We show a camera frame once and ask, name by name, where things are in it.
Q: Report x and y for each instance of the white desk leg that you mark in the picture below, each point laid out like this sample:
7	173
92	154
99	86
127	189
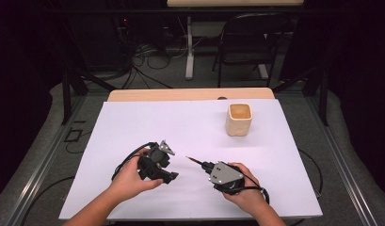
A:
189	47

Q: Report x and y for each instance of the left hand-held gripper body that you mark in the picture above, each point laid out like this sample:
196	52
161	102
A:
154	163

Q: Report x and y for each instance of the black metal frame stand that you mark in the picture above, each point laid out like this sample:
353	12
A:
323	94
67	94

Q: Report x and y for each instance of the aluminium floor rail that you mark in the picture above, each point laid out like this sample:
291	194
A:
45	160
340	163

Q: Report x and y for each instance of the dark pencil with orange end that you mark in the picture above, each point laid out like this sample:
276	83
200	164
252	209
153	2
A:
195	160

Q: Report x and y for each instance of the light wooden table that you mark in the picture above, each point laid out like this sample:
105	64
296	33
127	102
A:
168	94

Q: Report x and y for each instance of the person's right hand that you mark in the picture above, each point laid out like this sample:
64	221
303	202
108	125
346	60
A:
249	197

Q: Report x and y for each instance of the white desk foot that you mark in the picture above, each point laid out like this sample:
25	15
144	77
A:
263	71

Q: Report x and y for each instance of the cream square cup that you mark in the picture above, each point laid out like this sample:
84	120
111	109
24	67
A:
238	125

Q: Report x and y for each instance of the person's left hand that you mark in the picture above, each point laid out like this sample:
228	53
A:
129	182

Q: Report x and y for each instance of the white board table cover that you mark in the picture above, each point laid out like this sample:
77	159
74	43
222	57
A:
187	125

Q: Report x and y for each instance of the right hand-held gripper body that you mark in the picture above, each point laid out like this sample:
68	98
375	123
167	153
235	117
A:
223	174

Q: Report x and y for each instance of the dark table grommet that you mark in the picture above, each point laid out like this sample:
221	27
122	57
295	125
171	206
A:
222	98

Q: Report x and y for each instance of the black folding chair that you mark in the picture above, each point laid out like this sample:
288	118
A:
253	40

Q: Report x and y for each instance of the black horizontal frame bar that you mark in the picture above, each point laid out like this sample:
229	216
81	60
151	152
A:
118	11

